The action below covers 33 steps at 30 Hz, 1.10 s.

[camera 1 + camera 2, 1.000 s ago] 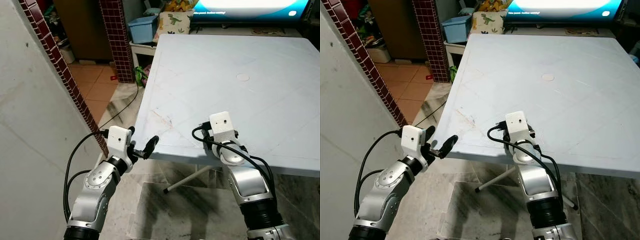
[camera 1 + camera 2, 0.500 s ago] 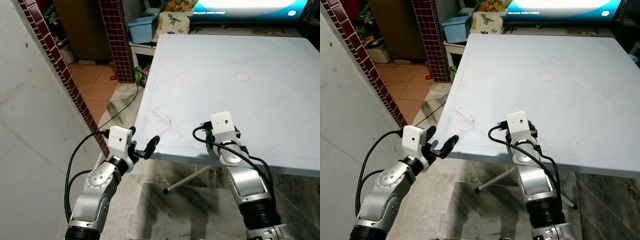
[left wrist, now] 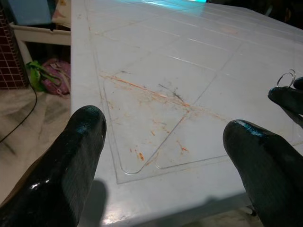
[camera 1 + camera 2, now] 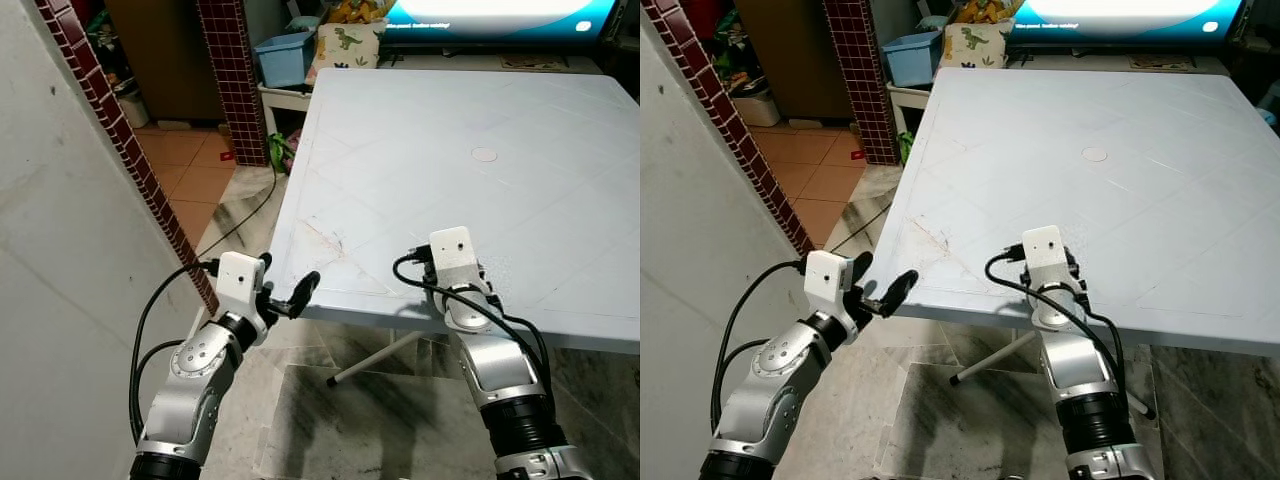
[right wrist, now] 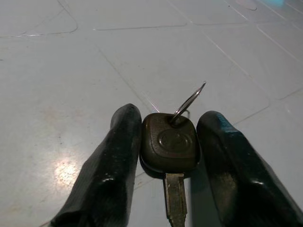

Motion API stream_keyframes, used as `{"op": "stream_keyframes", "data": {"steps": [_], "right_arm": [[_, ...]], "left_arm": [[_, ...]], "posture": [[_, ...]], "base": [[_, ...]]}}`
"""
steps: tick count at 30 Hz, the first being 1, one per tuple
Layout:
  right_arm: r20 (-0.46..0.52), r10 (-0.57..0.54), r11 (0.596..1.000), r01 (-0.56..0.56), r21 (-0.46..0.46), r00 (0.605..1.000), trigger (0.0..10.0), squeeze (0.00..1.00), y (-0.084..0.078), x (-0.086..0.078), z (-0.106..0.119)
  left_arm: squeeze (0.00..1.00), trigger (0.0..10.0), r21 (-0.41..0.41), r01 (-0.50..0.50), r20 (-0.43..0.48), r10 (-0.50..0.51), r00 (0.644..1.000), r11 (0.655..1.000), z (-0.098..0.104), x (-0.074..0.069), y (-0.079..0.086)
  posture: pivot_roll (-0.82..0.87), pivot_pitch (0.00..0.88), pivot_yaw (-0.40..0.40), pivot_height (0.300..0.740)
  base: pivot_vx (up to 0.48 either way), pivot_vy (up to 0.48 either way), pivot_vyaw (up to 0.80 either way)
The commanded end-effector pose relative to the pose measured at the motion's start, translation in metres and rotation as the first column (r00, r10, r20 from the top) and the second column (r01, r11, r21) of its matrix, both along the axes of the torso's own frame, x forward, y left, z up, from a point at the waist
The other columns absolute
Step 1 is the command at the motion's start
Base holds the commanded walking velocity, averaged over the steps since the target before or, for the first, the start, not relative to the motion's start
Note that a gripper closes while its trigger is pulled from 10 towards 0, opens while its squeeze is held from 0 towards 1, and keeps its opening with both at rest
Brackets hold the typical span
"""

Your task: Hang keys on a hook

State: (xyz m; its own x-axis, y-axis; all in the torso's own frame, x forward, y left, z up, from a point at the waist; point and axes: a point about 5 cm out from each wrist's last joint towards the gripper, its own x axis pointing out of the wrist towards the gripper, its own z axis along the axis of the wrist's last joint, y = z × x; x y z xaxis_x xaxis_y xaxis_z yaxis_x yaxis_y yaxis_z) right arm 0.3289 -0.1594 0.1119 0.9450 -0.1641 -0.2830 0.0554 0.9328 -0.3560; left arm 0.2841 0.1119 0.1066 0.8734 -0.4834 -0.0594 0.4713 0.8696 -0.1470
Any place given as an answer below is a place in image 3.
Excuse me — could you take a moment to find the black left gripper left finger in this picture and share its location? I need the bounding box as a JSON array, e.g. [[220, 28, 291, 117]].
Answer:
[[0, 105, 107, 227]]

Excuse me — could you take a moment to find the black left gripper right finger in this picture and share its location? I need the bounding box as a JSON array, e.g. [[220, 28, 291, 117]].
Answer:
[[223, 119, 303, 227]]

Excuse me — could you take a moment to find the silver key ring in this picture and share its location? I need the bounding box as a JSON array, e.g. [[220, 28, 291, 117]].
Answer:
[[276, 69, 296, 88]]

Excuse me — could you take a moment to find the pink bag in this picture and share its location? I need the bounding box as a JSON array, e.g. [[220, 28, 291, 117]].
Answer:
[[41, 58, 71, 96]]

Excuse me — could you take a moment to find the green plastic bag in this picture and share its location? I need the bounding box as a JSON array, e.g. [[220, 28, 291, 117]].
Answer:
[[25, 60, 62, 93]]

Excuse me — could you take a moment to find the dark red tiled panel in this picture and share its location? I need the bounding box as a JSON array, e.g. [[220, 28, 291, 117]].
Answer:
[[0, 0, 30, 90]]

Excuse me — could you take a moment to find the white plastic chair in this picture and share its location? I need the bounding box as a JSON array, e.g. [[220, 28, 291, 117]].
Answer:
[[9, 22, 71, 62]]

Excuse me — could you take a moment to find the floral patterned cloth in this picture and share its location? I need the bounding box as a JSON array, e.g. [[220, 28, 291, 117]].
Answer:
[[52, 0, 71, 24]]

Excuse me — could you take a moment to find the blue box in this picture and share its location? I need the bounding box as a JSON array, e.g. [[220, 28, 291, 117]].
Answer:
[[7, 0, 54, 26]]

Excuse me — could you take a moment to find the black floor cable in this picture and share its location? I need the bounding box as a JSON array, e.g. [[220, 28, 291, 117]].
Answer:
[[0, 80, 38, 143]]

